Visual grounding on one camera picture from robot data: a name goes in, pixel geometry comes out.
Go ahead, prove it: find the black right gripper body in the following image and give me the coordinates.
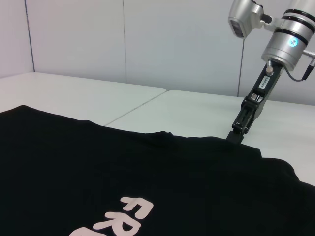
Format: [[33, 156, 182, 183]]
[[243, 59, 283, 111]]

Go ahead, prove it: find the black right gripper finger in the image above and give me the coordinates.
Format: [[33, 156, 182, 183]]
[[226, 101, 258, 146]]

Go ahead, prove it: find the black shirt with FREE print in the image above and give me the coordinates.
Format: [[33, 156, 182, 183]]
[[0, 105, 315, 236]]

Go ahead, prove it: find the right gripper cable with plug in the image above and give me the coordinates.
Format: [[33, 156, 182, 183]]
[[266, 50, 315, 82]]

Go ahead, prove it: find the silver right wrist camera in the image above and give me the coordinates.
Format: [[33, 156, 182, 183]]
[[227, 0, 273, 40]]

